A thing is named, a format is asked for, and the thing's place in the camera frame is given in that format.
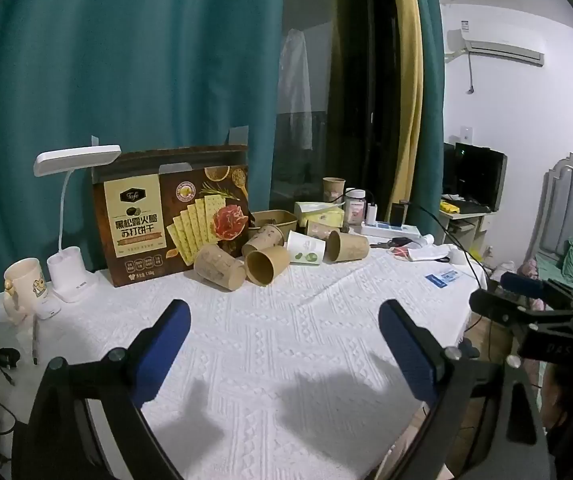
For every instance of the yellow item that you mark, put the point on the yellow item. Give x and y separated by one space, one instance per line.
449 206

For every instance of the blue white card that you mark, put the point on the blue white card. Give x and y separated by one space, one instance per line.
442 277

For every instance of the white textured tablecloth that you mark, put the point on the white textured tablecloth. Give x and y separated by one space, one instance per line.
276 360

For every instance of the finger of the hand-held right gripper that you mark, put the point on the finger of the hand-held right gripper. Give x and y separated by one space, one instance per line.
522 284
496 306

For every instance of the narrow teal curtain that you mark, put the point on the narrow teal curtain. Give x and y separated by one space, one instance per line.
431 110

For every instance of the grey padded headboard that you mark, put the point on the grey padded headboard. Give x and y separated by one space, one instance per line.
566 195

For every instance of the brown paper bowl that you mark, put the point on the brown paper bowl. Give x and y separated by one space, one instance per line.
271 219

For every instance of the green yellow tissue box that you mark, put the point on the green yellow tissue box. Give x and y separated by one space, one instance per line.
316 212

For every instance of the brown cracker box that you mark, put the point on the brown cracker box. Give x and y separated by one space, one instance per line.
136 232

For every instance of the white-lidded jar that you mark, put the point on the white-lidded jar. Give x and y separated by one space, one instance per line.
355 207

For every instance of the hanging white garment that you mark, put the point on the hanging white garment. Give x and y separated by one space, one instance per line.
297 85

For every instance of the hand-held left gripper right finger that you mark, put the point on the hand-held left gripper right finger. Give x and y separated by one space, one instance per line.
407 345

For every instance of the white tissue roll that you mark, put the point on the white tissue roll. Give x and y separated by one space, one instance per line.
459 256

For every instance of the white crumpled paper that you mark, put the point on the white crumpled paper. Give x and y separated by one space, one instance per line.
429 252

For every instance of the grey pen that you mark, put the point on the grey pen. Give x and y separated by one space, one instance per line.
35 342

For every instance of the black monitor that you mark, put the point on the black monitor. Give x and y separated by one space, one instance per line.
481 175

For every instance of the wide teal curtain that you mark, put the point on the wide teal curtain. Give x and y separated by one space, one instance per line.
116 60

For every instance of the yellow curtain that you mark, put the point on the yellow curtain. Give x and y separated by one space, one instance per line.
409 85

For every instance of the brown printed paper cup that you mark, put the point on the brown printed paper cup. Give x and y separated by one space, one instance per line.
320 230

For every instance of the pink cloth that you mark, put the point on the pink cloth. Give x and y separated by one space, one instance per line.
530 267

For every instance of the light computer desk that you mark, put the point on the light computer desk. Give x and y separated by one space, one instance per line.
466 220

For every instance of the small white device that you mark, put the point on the small white device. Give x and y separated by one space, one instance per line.
46 310

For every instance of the cream cartoon mug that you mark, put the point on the cream cartoon mug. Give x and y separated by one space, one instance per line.
24 285

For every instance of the white air conditioner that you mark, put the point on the white air conditioner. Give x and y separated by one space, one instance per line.
496 46

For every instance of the white charger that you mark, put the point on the white charger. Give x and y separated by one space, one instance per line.
372 214

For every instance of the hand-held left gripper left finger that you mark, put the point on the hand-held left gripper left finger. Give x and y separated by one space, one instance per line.
165 340

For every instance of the white green-print paper cup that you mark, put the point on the white green-print paper cup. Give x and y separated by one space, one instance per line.
306 249

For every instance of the white wall socket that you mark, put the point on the white wall socket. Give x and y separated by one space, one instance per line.
466 134

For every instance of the dark glass sliding door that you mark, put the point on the dark glass sliding door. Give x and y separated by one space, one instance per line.
356 100

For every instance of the white power strip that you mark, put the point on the white power strip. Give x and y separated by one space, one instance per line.
391 230

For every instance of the white desk lamp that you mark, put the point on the white desk lamp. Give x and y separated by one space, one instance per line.
70 275

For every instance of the black power adapter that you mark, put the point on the black power adapter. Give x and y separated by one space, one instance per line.
398 214

